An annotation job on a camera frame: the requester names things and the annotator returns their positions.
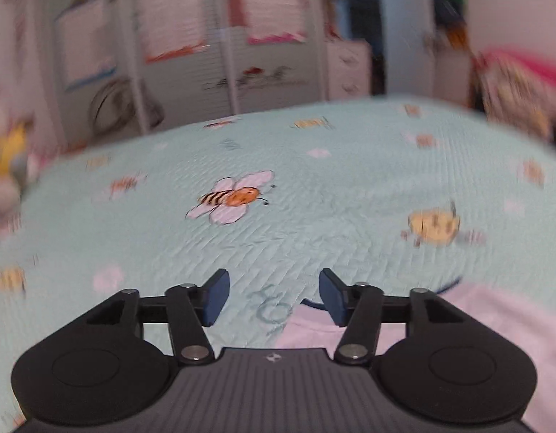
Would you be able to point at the pink framed wall poster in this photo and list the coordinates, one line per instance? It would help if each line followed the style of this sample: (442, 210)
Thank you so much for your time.
(273, 21)

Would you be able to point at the white cat plush toy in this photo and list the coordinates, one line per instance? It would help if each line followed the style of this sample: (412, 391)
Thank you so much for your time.
(17, 167)

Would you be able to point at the mint quilted bee bedspread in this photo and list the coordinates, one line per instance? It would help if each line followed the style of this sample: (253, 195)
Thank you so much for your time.
(399, 192)

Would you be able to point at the green plastic bag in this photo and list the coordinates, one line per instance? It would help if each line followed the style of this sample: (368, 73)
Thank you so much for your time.
(450, 19)

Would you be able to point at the white open door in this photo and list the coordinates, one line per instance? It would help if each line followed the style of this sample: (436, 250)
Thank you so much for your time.
(408, 31)

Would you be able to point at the blue framed wall poster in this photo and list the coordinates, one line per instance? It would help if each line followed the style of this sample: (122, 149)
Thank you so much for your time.
(85, 34)

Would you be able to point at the pink floral folded quilt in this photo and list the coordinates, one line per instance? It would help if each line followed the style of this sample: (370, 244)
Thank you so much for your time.
(518, 88)

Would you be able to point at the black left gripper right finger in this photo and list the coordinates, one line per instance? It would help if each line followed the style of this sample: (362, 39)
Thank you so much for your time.
(358, 310)

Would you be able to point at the orange framed wall poster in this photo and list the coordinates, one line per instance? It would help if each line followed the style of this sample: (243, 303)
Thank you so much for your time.
(171, 28)

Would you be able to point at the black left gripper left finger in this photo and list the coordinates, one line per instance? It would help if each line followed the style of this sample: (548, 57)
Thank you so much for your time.
(189, 310)

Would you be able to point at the white drawer cabinet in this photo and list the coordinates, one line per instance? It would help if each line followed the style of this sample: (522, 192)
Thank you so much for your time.
(349, 68)

